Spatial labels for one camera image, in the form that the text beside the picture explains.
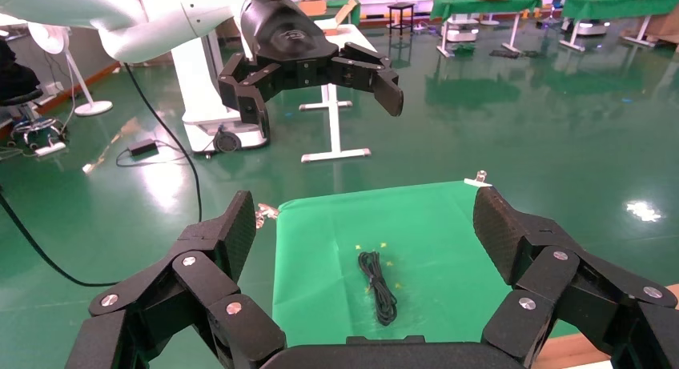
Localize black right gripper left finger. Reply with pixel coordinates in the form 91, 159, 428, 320
66, 190, 287, 369

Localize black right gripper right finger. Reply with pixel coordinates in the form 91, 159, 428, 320
472, 186, 679, 369

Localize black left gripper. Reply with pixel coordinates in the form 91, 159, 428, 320
217, 0, 405, 141

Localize black data cable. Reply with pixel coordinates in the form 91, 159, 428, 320
357, 250, 399, 328

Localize white robot base under table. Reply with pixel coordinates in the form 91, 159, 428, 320
573, 18, 609, 38
441, 15, 482, 43

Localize open cardboard box on table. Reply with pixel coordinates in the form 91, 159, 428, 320
298, 0, 360, 37

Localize white table with white legs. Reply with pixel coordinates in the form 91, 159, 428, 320
298, 22, 379, 164

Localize silver cloth clamp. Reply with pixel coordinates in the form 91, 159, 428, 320
463, 170, 493, 188
255, 203, 280, 230

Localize white robot torso and base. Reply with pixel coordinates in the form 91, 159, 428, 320
171, 30, 267, 154

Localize black stool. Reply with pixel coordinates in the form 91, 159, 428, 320
386, 2, 416, 37

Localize green table cloth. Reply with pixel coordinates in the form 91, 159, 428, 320
271, 181, 579, 347

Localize table with green cloth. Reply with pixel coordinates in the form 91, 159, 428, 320
559, 0, 679, 53
429, 0, 544, 58

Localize white power strip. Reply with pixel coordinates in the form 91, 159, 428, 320
34, 141, 68, 158

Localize white standing fan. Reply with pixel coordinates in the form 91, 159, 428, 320
27, 22, 114, 118

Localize black office chair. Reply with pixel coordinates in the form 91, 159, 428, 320
0, 38, 69, 157

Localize stacked cardboard cartons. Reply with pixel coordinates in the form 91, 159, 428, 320
643, 8, 679, 45

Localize thick black cable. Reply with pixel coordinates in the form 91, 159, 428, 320
123, 62, 203, 223
0, 188, 120, 289

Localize black power adapter with cord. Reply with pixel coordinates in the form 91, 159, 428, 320
115, 138, 184, 169

